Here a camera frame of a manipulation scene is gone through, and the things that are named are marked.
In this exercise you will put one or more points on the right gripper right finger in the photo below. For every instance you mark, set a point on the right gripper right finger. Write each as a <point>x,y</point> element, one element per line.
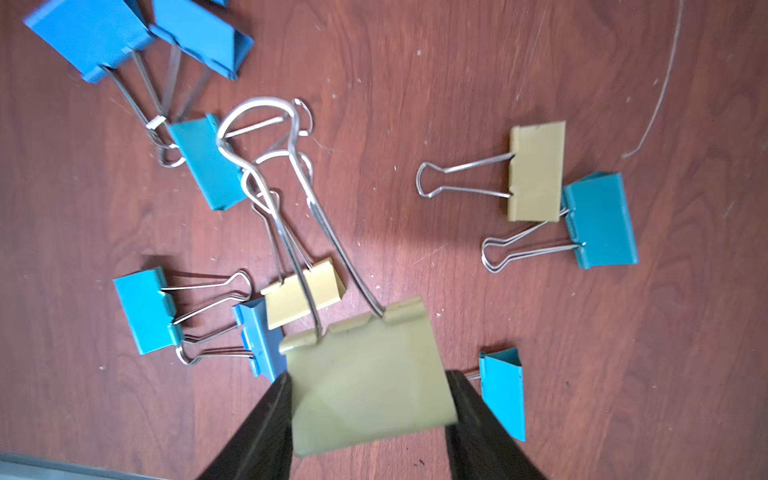
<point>478,447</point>

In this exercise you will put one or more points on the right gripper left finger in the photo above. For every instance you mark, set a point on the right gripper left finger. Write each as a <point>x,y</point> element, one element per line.
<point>262,446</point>

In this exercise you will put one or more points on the yellow binder clip large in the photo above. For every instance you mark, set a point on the yellow binder clip large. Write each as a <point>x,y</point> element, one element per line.
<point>373,376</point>

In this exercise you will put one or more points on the yellow binder clip small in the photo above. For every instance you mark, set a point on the yellow binder clip small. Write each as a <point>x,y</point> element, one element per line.
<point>285,300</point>

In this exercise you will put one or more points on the teal binder clip lower right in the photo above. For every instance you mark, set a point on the teal binder clip lower right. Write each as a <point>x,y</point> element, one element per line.
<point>502,389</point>

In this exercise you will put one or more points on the teal binder clip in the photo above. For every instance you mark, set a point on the teal binder clip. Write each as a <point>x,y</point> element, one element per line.
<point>148,305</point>
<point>502,389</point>
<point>219,179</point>
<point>598,221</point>

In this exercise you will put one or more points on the blue binder clip lower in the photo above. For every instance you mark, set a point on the blue binder clip lower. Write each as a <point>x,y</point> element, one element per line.
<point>260,344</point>

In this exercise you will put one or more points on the blue binder clip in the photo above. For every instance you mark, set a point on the blue binder clip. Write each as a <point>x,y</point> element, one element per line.
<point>260,344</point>
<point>97,37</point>

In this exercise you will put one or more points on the teal binder clip left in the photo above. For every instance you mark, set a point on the teal binder clip left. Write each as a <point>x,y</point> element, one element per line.
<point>148,305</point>

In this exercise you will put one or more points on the teal binder clip upper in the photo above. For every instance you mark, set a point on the teal binder clip upper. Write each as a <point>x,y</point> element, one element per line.
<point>219,179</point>

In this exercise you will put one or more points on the blue binder clip shiny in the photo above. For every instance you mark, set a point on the blue binder clip shiny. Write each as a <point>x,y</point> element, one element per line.
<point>191,29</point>

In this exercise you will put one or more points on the blue binder clip left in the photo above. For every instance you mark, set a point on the blue binder clip left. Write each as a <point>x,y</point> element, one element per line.
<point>97,37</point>

